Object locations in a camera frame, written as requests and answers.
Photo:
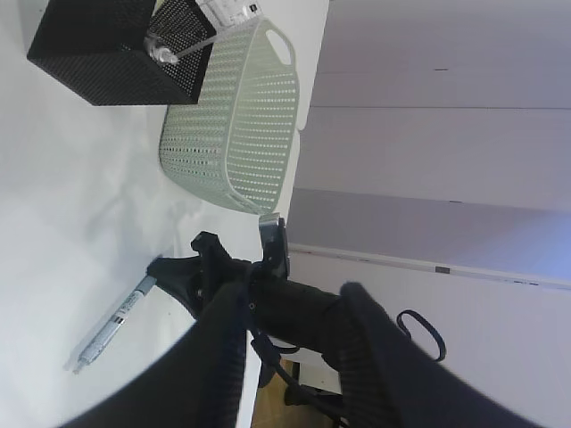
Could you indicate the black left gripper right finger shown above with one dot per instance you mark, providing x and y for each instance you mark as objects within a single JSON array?
[{"x": 425, "y": 393}]

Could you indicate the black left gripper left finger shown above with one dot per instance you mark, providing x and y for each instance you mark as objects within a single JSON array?
[{"x": 197, "y": 383}]

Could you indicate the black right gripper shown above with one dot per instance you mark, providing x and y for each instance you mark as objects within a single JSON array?
[{"x": 298, "y": 314}]

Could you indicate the light blue click pen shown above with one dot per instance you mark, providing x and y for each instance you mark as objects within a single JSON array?
[{"x": 107, "y": 332}]

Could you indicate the cream white click pen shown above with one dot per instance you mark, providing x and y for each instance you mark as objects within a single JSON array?
[{"x": 161, "y": 53}]

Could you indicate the clear plastic ruler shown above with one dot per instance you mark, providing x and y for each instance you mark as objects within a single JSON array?
[{"x": 230, "y": 13}]

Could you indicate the green plastic woven basket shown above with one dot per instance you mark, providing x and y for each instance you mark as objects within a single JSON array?
[{"x": 232, "y": 148}]

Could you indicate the black mesh pen holder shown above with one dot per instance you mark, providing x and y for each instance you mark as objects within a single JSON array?
[{"x": 95, "y": 48}]

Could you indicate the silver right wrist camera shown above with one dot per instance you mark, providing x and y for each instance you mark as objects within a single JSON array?
[{"x": 274, "y": 245}]

